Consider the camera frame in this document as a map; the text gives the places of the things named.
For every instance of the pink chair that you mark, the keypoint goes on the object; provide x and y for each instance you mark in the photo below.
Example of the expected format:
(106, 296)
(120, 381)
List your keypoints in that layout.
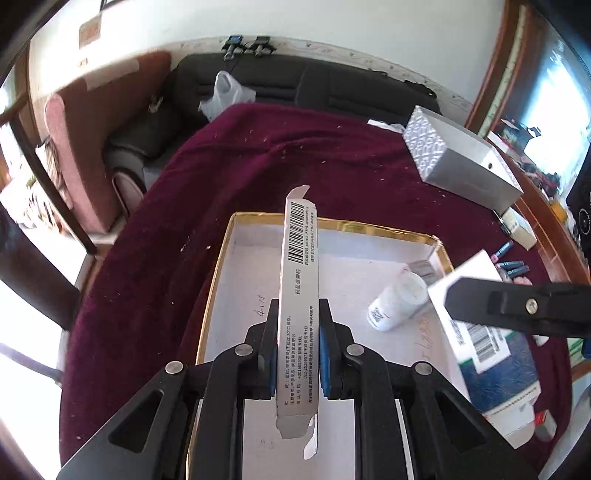
(78, 161)

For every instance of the small cream box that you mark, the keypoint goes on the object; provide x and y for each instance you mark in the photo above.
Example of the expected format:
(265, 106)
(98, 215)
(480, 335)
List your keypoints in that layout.
(519, 228)

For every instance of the blue patterned box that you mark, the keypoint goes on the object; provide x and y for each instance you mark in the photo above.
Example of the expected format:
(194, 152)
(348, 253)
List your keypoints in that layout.
(501, 383)

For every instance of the wooden bench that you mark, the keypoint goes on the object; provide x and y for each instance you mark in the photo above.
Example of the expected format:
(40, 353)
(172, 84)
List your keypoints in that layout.
(554, 240)

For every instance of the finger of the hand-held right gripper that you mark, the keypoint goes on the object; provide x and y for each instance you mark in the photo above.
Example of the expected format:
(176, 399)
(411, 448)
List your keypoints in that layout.
(517, 304)

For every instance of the wooden window frame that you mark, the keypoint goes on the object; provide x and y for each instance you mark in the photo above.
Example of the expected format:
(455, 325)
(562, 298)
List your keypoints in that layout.
(501, 60)

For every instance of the small grey barcode box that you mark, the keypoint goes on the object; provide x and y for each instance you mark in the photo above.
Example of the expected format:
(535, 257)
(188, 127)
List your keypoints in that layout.
(425, 270)

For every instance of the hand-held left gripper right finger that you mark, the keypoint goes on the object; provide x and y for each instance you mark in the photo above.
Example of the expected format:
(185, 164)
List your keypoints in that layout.
(325, 355)

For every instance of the clear plastic bag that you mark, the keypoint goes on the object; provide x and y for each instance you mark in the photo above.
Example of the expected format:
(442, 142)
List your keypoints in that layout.
(225, 94)

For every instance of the black round-dial device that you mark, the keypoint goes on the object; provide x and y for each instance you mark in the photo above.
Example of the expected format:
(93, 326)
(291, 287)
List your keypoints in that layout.
(581, 207)

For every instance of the white plastic bottle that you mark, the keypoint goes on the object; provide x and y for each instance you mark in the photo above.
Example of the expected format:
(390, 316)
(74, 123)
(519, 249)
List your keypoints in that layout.
(397, 300)

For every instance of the black sofa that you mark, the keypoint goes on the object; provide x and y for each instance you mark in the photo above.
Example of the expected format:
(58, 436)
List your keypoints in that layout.
(300, 81)

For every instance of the gold-rimmed white cardboard box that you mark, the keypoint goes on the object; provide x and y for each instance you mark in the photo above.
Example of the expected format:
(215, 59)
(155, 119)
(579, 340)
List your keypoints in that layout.
(351, 258)

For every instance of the narrow white medicine box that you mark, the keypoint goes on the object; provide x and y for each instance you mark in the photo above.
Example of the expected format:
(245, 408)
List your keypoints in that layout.
(298, 277)

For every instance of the maroon tablecloth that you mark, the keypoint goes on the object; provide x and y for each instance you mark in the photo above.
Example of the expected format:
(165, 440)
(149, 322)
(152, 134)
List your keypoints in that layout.
(351, 170)

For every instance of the blue pen with pink cap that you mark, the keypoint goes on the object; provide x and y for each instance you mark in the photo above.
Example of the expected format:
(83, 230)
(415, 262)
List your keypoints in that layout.
(513, 266)
(503, 250)

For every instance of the white barcode-label box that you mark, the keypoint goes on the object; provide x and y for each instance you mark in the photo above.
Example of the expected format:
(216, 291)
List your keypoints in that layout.
(480, 344)

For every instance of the black bag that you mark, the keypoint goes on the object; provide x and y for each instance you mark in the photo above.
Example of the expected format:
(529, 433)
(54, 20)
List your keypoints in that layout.
(138, 134)

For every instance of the silver patterned box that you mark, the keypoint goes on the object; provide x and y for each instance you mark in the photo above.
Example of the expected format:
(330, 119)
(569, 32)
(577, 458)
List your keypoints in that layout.
(466, 161)

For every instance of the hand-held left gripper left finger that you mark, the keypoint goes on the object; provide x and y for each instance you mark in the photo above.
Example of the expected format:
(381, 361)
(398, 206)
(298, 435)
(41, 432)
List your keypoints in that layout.
(271, 355)

